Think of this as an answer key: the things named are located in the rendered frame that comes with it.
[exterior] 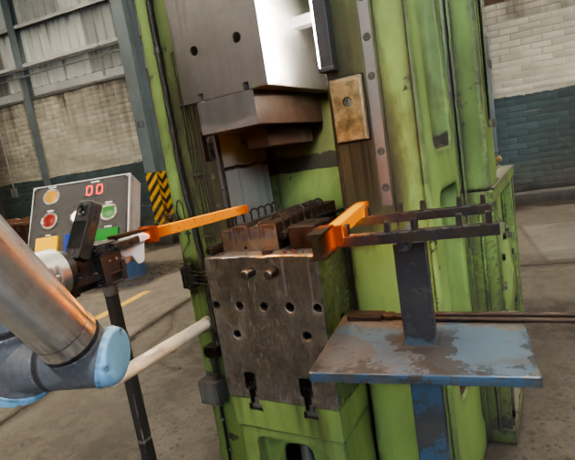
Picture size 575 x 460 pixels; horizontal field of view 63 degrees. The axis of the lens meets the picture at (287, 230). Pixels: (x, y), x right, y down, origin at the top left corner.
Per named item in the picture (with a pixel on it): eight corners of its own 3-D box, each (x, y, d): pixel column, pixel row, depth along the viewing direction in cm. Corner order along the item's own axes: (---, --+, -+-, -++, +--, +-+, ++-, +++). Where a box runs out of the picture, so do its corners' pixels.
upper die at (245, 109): (258, 124, 128) (252, 88, 127) (202, 135, 138) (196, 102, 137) (323, 121, 164) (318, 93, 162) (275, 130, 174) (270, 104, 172)
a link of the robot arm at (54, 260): (12, 256, 81) (46, 254, 76) (38, 248, 85) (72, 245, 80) (26, 305, 83) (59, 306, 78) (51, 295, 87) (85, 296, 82)
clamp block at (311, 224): (317, 248, 128) (313, 224, 127) (290, 249, 132) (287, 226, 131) (334, 238, 138) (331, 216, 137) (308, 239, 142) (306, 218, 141)
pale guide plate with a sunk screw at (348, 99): (367, 138, 126) (359, 73, 124) (337, 143, 131) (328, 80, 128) (370, 138, 128) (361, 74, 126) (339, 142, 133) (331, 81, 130)
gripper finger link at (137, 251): (152, 256, 102) (118, 269, 94) (146, 230, 101) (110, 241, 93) (162, 256, 100) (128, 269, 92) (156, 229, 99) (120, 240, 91)
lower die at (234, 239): (279, 249, 134) (274, 220, 132) (224, 252, 144) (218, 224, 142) (337, 221, 169) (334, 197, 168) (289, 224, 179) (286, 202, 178)
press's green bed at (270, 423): (361, 559, 136) (339, 411, 129) (255, 525, 155) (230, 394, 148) (411, 444, 183) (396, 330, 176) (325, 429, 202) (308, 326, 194)
